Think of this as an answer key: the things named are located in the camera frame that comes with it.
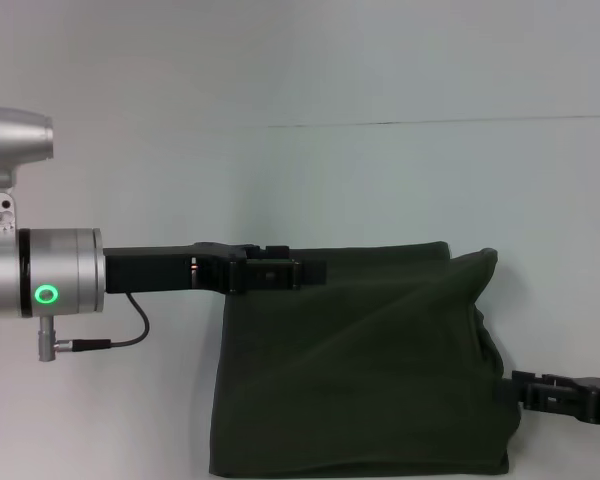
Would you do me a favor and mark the dark green FREE t-shirt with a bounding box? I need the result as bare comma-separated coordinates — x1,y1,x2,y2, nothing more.
208,240,524,476

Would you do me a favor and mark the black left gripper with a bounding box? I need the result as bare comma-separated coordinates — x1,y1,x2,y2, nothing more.
102,242,329,297

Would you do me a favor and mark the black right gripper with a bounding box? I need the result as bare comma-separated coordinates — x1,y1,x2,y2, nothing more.
509,369,600,426

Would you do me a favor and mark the thin cable with silver plug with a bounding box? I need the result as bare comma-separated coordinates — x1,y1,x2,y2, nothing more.
37,292,151,364

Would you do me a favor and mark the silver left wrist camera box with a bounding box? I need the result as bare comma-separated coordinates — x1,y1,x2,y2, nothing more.
0,105,55,236

